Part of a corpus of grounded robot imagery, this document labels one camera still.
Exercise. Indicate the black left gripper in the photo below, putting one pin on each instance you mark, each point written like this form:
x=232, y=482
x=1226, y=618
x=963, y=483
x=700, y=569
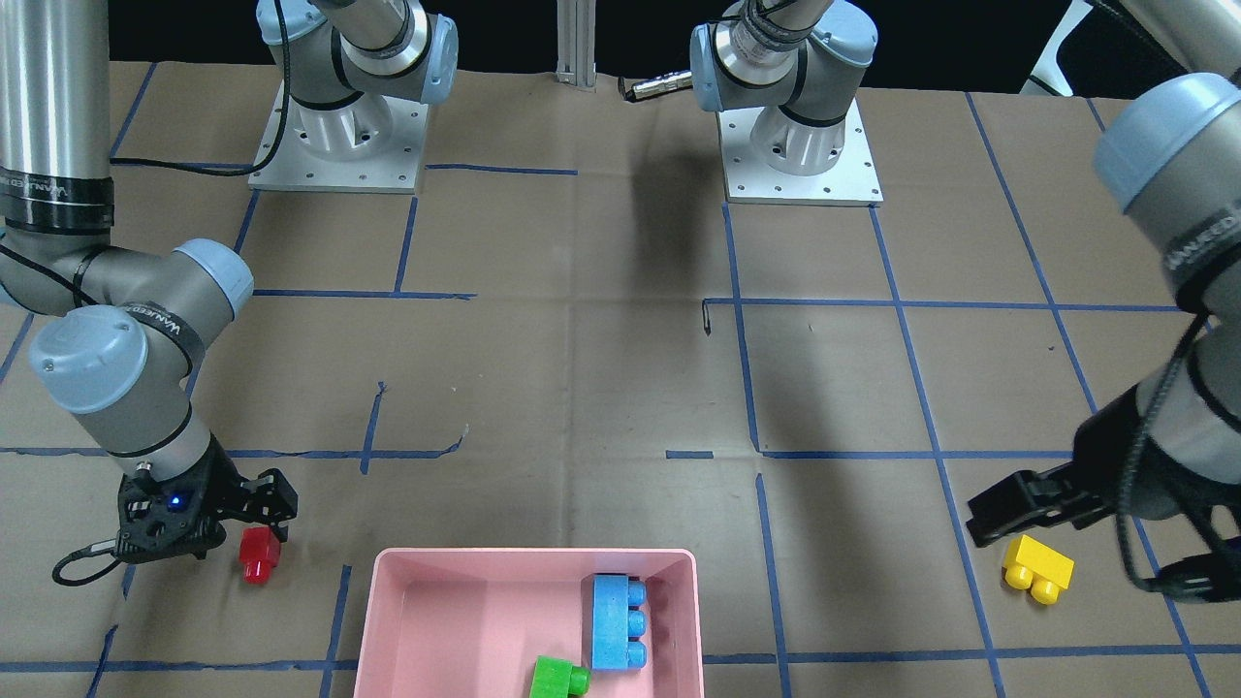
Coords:
x=1107, y=448

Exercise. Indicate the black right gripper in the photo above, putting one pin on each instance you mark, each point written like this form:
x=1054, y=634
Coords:
x=225, y=482

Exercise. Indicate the red toy block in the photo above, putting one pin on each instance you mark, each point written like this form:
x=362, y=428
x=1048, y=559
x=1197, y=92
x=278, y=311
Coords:
x=259, y=553

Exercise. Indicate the yellow toy block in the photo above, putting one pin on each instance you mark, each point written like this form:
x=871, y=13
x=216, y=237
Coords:
x=1037, y=568

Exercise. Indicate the green toy block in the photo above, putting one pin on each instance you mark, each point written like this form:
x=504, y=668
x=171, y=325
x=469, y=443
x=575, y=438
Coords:
x=554, y=677

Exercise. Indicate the blue toy block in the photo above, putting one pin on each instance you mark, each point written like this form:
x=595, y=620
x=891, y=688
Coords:
x=615, y=623

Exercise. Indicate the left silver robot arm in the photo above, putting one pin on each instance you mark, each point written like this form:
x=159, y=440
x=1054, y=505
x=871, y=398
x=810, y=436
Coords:
x=1160, y=459

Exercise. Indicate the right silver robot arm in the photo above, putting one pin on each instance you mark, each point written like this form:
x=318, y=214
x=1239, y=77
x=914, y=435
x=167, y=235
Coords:
x=125, y=329

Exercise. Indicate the pink plastic box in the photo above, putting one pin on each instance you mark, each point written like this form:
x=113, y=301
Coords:
x=471, y=622

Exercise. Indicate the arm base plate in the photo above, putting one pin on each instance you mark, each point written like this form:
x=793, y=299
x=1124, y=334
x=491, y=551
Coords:
x=771, y=160
x=372, y=146

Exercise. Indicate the aluminium frame post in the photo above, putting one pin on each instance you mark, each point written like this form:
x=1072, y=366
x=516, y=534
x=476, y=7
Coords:
x=575, y=43

